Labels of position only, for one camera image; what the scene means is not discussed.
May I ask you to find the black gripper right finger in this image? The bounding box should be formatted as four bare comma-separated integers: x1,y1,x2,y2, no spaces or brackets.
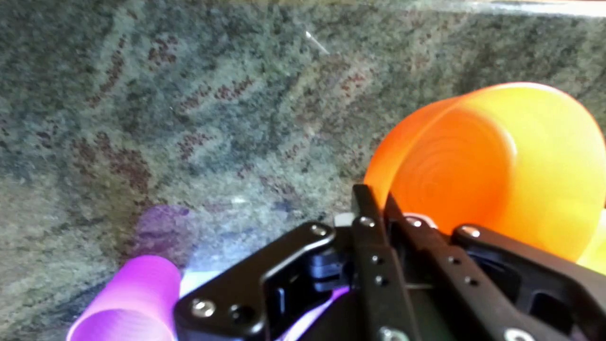
384,195,606,341

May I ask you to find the purple plastic cup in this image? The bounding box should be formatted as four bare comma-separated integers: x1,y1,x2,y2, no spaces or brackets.
64,254,186,341

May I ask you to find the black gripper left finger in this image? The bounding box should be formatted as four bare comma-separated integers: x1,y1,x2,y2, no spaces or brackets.
172,184,413,341

